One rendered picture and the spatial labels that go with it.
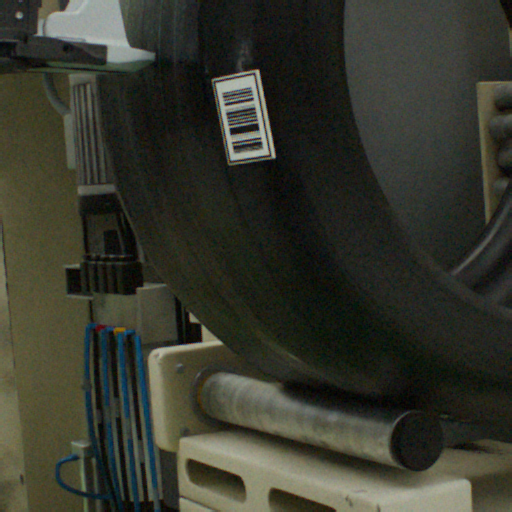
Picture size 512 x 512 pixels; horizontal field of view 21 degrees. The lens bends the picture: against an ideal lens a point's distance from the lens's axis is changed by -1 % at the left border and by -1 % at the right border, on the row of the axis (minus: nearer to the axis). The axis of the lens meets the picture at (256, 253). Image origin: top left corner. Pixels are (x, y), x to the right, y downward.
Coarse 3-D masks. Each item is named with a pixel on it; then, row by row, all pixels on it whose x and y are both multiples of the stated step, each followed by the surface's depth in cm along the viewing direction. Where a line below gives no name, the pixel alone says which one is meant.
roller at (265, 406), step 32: (224, 384) 125; (256, 384) 121; (224, 416) 125; (256, 416) 118; (288, 416) 113; (320, 416) 109; (352, 416) 105; (384, 416) 102; (416, 416) 100; (352, 448) 105; (384, 448) 100; (416, 448) 100
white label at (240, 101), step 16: (224, 80) 92; (240, 80) 91; (256, 80) 90; (224, 96) 92; (240, 96) 92; (256, 96) 91; (224, 112) 93; (240, 112) 92; (256, 112) 91; (224, 128) 93; (240, 128) 92; (256, 128) 91; (240, 144) 92; (256, 144) 92; (272, 144) 91; (240, 160) 93; (256, 160) 92
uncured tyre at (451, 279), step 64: (128, 0) 105; (192, 0) 94; (256, 0) 92; (320, 0) 92; (192, 64) 94; (256, 64) 92; (320, 64) 92; (128, 128) 105; (192, 128) 95; (320, 128) 93; (128, 192) 109; (192, 192) 98; (256, 192) 94; (320, 192) 93; (192, 256) 104; (256, 256) 96; (320, 256) 94; (384, 256) 95; (256, 320) 103; (320, 320) 97; (384, 320) 96; (448, 320) 98; (320, 384) 109; (384, 384) 100; (448, 384) 100
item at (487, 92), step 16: (480, 96) 162; (496, 96) 162; (480, 112) 162; (496, 112) 163; (480, 128) 163; (496, 128) 161; (480, 144) 163; (496, 144) 163; (496, 160) 163; (496, 176) 163; (496, 192) 162; (496, 208) 163
